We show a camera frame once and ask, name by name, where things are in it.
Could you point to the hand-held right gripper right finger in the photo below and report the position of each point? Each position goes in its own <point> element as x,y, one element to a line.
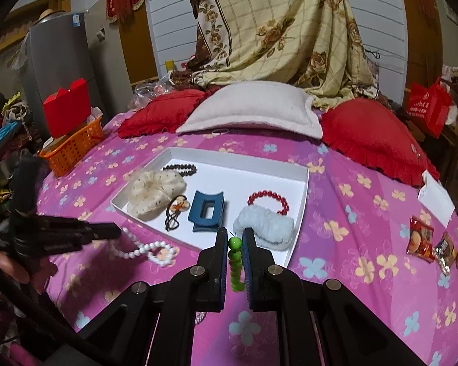
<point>248,270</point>

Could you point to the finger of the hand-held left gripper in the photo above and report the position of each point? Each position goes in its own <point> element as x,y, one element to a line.
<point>57,247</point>
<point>99,230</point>

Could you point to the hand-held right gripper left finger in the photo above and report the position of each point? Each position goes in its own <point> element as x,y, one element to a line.
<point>223,270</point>

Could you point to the light blue fluffy scrunchie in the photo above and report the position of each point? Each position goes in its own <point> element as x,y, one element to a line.
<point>267,228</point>

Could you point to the blue hair claw clip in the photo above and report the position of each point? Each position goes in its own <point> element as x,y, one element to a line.
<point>196,209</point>

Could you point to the cream dotted scrunchie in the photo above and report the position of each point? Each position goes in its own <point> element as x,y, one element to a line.
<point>168,188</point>

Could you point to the white shallow box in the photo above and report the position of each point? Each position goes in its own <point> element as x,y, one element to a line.
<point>252,183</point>

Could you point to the person's left hand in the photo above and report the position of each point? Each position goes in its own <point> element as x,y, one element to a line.
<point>11,270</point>

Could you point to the orange plastic basket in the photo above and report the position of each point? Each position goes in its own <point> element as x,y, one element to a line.
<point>72,152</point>

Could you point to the pile of clothes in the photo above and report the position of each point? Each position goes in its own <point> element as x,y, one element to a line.
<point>0,114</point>

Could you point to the red paper bag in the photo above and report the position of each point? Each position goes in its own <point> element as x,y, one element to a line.
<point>66,108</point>

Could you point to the white tissue paper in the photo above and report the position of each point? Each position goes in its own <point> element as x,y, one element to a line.
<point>96,113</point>

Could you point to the pink floral bedsheet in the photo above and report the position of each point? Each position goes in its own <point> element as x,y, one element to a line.
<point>366,236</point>

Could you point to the red ruffled pillow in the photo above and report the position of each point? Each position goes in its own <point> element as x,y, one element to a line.
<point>374,137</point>
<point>160,114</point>

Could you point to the grey refrigerator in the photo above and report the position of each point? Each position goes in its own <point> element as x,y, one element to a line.
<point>61,61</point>

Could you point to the clear plastic bag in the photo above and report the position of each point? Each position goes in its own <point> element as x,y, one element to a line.
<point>149,93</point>

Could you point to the white pillow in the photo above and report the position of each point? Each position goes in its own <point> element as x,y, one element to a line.
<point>252,110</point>

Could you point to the red snack packet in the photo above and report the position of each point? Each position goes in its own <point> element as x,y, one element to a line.
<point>420,240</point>

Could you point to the yellow bottle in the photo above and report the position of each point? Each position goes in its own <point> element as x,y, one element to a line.
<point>170,66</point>

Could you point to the wooden door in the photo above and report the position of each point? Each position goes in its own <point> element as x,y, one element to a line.
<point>420,26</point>
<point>141,53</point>

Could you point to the straw hat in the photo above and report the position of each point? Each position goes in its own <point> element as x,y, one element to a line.
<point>49,16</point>

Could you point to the dark snack packet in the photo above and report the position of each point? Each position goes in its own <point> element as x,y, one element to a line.
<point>448,253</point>

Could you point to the white paper envelope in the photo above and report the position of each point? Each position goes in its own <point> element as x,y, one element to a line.
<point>437,196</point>

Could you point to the red shopping bag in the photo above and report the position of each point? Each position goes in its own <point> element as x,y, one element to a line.
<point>429,108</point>

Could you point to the beige floral blanket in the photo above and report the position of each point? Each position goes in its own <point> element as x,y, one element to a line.
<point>274,26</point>

